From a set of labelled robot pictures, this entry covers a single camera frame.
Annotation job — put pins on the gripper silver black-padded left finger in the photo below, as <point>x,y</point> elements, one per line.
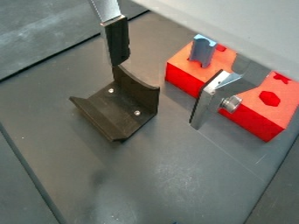
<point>114,28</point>

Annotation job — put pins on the red shape-sorter block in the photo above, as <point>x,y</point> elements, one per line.
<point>267,105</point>

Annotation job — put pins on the black curved fixture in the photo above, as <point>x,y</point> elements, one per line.
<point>122,107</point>

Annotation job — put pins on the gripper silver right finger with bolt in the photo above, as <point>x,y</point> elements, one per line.
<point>219,92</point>

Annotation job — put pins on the light blue notched peg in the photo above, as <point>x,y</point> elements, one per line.
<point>202,50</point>

